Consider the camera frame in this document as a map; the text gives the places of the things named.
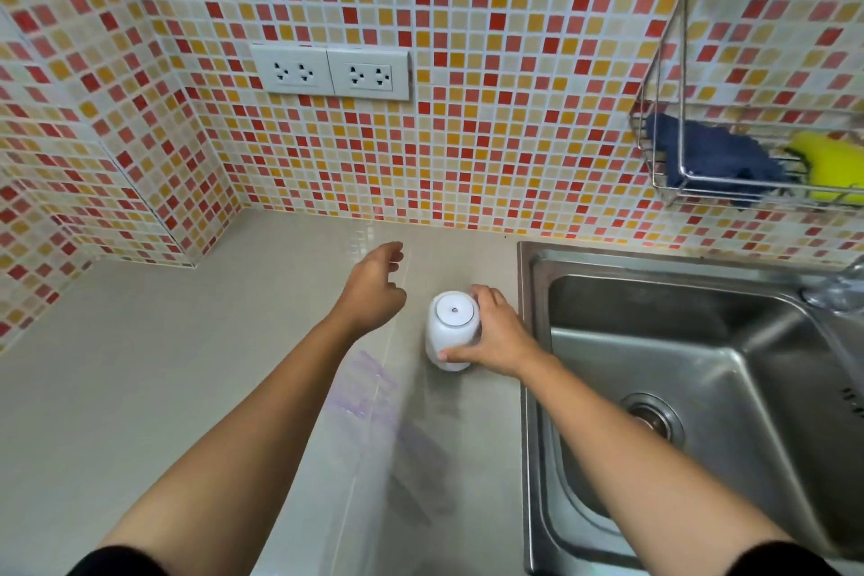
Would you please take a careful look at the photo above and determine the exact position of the person's right hand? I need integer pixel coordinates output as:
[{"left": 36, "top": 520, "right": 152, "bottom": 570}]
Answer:
[{"left": 439, "top": 284, "right": 543, "bottom": 378}]

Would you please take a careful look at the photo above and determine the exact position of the person's left hand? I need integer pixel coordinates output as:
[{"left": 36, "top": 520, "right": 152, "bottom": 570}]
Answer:
[{"left": 333, "top": 241, "right": 408, "bottom": 335}]

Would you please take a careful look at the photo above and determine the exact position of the white round humidifier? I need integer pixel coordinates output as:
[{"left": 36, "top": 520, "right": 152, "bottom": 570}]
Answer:
[{"left": 424, "top": 291, "right": 482, "bottom": 372}]

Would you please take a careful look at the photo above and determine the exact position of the person's left forearm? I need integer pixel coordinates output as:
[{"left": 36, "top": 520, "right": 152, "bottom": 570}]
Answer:
[{"left": 101, "top": 311, "right": 359, "bottom": 576}]

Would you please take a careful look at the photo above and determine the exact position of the person's right forearm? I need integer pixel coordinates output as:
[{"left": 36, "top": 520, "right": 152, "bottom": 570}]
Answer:
[{"left": 520, "top": 353, "right": 797, "bottom": 576}]

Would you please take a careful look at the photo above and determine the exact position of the sink drain strainer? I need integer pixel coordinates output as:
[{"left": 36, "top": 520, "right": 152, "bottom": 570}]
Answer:
[{"left": 620, "top": 392, "right": 685, "bottom": 447}]

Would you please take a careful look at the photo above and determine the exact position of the stainless steel sink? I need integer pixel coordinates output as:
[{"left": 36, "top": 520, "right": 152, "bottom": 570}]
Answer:
[{"left": 517, "top": 241, "right": 864, "bottom": 576}]

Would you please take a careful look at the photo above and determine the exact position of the blue cloth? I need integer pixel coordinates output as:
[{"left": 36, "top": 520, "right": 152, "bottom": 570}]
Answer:
[{"left": 641, "top": 113, "right": 792, "bottom": 205}]

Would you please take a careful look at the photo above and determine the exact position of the chrome faucet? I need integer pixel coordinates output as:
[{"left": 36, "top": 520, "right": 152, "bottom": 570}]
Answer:
[{"left": 801, "top": 256, "right": 864, "bottom": 315}]

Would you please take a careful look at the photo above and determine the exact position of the black right sleeve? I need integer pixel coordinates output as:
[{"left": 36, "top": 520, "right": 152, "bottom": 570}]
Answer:
[{"left": 725, "top": 540, "right": 841, "bottom": 576}]

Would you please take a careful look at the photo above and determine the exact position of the black sleeve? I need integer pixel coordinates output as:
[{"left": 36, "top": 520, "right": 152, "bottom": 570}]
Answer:
[
  {"left": 725, "top": 540, "right": 841, "bottom": 576},
  {"left": 67, "top": 545, "right": 173, "bottom": 576}
]

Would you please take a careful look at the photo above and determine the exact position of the black left sleeve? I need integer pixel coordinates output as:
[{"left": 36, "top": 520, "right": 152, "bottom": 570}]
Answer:
[{"left": 67, "top": 545, "right": 173, "bottom": 576}]

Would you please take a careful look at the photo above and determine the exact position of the yellow sponge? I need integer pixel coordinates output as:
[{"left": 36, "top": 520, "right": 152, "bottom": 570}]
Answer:
[{"left": 786, "top": 131, "right": 864, "bottom": 205}]

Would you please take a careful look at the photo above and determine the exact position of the white double wall socket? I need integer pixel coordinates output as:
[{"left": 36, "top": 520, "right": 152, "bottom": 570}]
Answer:
[
  {"left": 327, "top": 46, "right": 412, "bottom": 102},
  {"left": 250, "top": 43, "right": 335, "bottom": 96}
]

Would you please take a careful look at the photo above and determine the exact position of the wire wall rack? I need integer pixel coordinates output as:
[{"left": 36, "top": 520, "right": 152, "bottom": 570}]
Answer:
[{"left": 629, "top": 0, "right": 864, "bottom": 212}]

